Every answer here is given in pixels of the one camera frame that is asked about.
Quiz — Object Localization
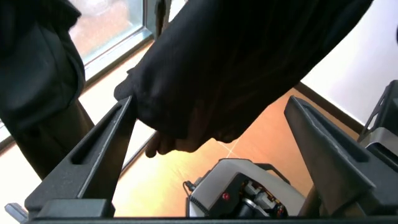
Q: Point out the black clothes rack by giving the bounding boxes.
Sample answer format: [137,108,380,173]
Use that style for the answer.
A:
[4,0,171,224]

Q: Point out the window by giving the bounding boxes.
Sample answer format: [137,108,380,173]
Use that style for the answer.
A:
[0,0,187,153]

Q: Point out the black garment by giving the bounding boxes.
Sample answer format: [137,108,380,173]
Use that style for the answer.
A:
[113,0,374,159]

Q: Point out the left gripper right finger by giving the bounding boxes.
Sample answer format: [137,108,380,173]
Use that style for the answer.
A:
[284,95,398,217]

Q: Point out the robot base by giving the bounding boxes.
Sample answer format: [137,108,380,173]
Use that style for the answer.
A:
[183,79,398,218]

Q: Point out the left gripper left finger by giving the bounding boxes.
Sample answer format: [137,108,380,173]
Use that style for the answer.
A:
[24,96,137,218]

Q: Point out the black shorts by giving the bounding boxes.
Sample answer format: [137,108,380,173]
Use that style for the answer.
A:
[0,0,96,180]

